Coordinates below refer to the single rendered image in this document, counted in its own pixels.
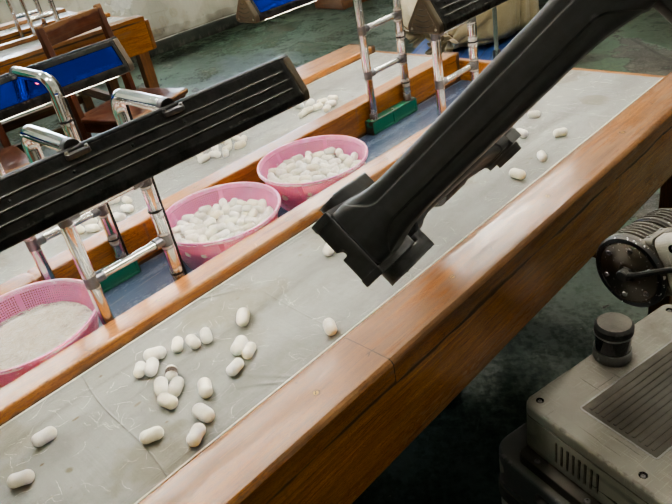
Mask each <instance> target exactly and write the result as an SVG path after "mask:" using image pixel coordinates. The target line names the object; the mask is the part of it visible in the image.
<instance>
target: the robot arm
mask: <svg viewBox="0 0 672 504"><path fill-rule="evenodd" d="M652 7H654V8H655V9H656V10H657V11H658V12H659V13H660V14H661V15H662V16H663V17H664V18H665V19H666V20H667V21H668V22H669V23H670V24H672V0H549V1H548V2H547V3H546V4H545V6H544V7H543V8H542V9H541V10H540V11H539V12H538V13H537V14H536V15H535V16H534V17H533V18H532V20H531V21H530V22H529V23H528V24H527V25H526V26H525V27H524V28H523V29H522V30H521V31H520V32H519V33H518V34H517V35H516V36H515V37H514V38H513V39H512V41H511V42H510V43H509V44H508V45H507V46H506V47H505V48H504V49H503V50H502V51H501V52H500V53H499V54H498V55H497V56H496V57H495V58H494V59H493V60H492V61H491V63H490V64H489V65H488V66H487V67H486V68H485V69H484V70H483V71H482V72H481V73H480V74H479V75H478V76H477V77H476V78H475V79H474V80H473V81H472V82H471V83H470V85H469V86H468V87H467V88H466V89H465V90H464V91H463V92H462V93H461V94H460V95H459V96H458V97H457V98H456V99H455V100H454V101H453V102H452V103H451V104H450V105H449V107H448V108H447V109H446V110H445V111H444V112H443V113H442V114H441V115H440V116H439V117H438V118H437V119H436V120H435V121H434V122H433V123H432V124H431V125H430V126H429V127H428V129H427V130H426V131H425V132H424V133H423V134H422V135H421V136H420V137H419V138H418V139H417V140H416V141H415V142H414V143H413V144H412V145H411V146H410V147H409V148H408V149H407V150H406V152H405V153H404V154H403V155H402V156H401V157H400V158H399V159H398V160H397V161H396V162H395V163H394V164H393V165H392V166H391V167H390V168H389V169H388V170H387V171H386V172H385V173H384V174H383V175H382V176H381V177H380V178H379V179H378V180H377V181H376V182H374V181H373V180H372V179H371V178H370V177H369V176H368V175H367V173H366V172H364V173H362V174H361V175H359V176H358V177H356V178H355V179H353V180H352V181H351V182H349V183H348V184H346V185H345V186H343V187H342V188H341V189H339V190H338V191H337V192H336V193H334V194H333V196H332V197H331V198H330V199H329V200H328V201H327V202H326V203H325V204H324V205H323V206H322V208H321V209H320V211H321V212H322V213H323V215H322V216H321V217H320V218H319V219H318V221H317V222H316V223H315V224H314V225H313V226H312V227H311V229H312V230H313V231H314V232H315V233H316V234H318V235H319V236H320V237H321V238H322V239H323V240H324V241H325V242H326V243H327V244H328V245H329V246H330V247H331V248H332V249H333V250H334V251H335V253H342V252H344V253H345V254H346V255H347V256H346V257H345V258H344V260H343V261H344V262H345V263H346V264H347V265H348V266H349V267H350V268H351V269H352V270H353V271H354V273H355V274H356V275H357V276H358V277H359V278H360V279H361V280H362V283H363V284H364V285H365V286H366V287H369V286H370V285H371V284H372V283H373V282H374V281H375V280H376V279H377V278H378V277H379V276H380V275H382V276H383V277H384V278H385V279H386V280H387V281H388V282H389V283H390V284H391V285H392V286H393V285H394V284H395V283H396V282H397V281H398V280H399V279H400V278H401V277H402V276H403V275H404V274H405V273H408V272H409V270H410V269H411V268H412V267H413V266H414V265H415V264H416V263H417V262H418V261H419V260H420V259H421V258H422V257H423V256H424V255H425V254H426V252H427V251H428V250H429V249H431V247H432V246H433V245H434V243H433V242H432V241H431V240H430V239H429V238H428V237H427V236H426V235H425V234H424V233H423V232H422V231H421V229H420V228H421V227H422V225H423V221H424V219H425V217H426V215H427V213H428V212H429V211H430V210H431V209H432V208H433V207H440V206H443V205H444V204H445V203H446V202H447V201H448V200H449V199H450V198H451V197H452V196H453V195H454V194H456V193H457V192H458V191H459V190H460V189H461V188H462V187H463V186H464V185H465V184H466V182H467V180H468V179H469V178H471V177H472V176H474V175H475V174H477V173H478V172H480V171H481V170H483V169H484V168H486V169H487V168H488V169H489V170H490V171H491V170H492V169H494V168H495V167H496V166H498V167H499V168H501V167H502V166H503V165H504V164H505V163H506V162H508V161H509V160H510V159H511V158H512V157H513V156H514V155H515V154H516V153H517V152H518V151H519V150H520V149H521V147H520V146H519V143H518V142H517V141H516V140H517V139H518V138H519V137H520V136H521V134H520V133H519V132H518V131H517V130H516V129H515V128H514V127H513V125H514V124H515V123H516V122H518V121H519V120H520V119H521V118H522V117H523V116H524V115H525V114H526V113H527V112H528V111H529V110H530V109H531V108H532V107H533V106H534V105H535V104H536V103H537V102H538V101H539V100H540V99H541V98H542V97H543V96H544V95H545V94H547V93H548V92H549V91H550V90H551V89H552V88H553V87H554V86H555V85H556V84H557V83H558V82H559V81H560V80H561V79H562V78H563V77H564V76H565V75H566V74H567V73H568V72H569V71H570V70H571V69H572V68H573V67H574V66H576V65H577V64H578V63H579V62H580V61H581V60H582V59H583V58H584V57H585V56H586V55H587V54H588V53H589V52H590V51H592V50H593V49H594V48H595V47H596V46H597V45H599V44H600V43H601V42H602V41H603V40H605V39H606V38H607V37H609V36H610V35H611V34H613V33H614V32H615V31H617V30H618V29H619V28H621V27H622V26H624V25H625V24H627V23H628V22H630V21H631V20H633V19H635V18H636V17H638V16H639V15H641V14H643V13H647V12H648V11H649V10H650V9H651V8H652ZM515 141H516V142H515ZM514 142H515V143H514ZM513 143H514V144H513ZM501 154H502V155H501Z"/></svg>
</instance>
